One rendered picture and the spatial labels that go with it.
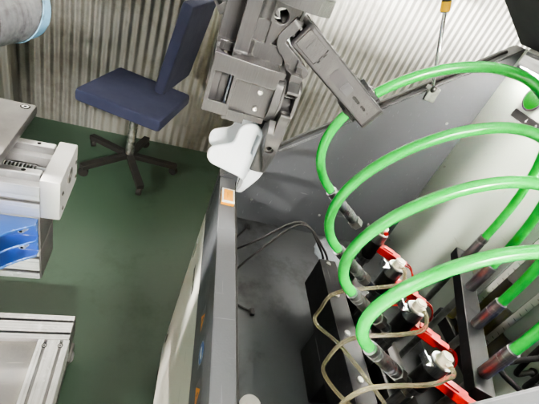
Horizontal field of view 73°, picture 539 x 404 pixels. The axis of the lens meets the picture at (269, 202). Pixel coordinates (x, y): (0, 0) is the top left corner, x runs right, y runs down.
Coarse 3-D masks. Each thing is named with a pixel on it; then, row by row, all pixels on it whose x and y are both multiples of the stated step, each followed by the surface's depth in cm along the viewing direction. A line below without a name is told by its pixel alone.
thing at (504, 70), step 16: (448, 64) 47; (464, 64) 47; (480, 64) 47; (496, 64) 47; (400, 80) 48; (416, 80) 48; (528, 80) 49; (336, 128) 51; (320, 144) 53; (320, 160) 54; (320, 176) 56; (512, 208) 63; (496, 224) 65; (480, 240) 68
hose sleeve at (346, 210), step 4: (336, 188) 58; (332, 192) 58; (336, 192) 58; (332, 196) 58; (344, 200) 60; (344, 204) 60; (348, 204) 61; (340, 208) 60; (344, 208) 60; (348, 208) 60; (344, 212) 60; (348, 212) 61; (352, 212) 61; (344, 216) 61; (348, 216) 61; (352, 216) 61; (356, 216) 62; (348, 220) 62; (352, 220) 62; (356, 220) 62
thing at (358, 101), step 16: (304, 32) 31; (320, 32) 31; (304, 48) 31; (320, 48) 31; (320, 64) 32; (336, 64) 32; (336, 80) 33; (352, 80) 33; (336, 96) 34; (352, 96) 34; (368, 96) 34; (352, 112) 35; (368, 112) 35
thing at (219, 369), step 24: (216, 192) 91; (216, 216) 81; (216, 240) 74; (216, 264) 68; (216, 288) 64; (216, 312) 60; (216, 336) 57; (192, 360) 68; (216, 360) 54; (192, 384) 63; (216, 384) 51
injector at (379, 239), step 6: (372, 240) 65; (378, 240) 64; (384, 240) 65; (366, 246) 66; (372, 246) 65; (378, 246) 65; (360, 252) 67; (366, 252) 66; (372, 252) 66; (360, 258) 68; (366, 258) 67; (360, 264) 68
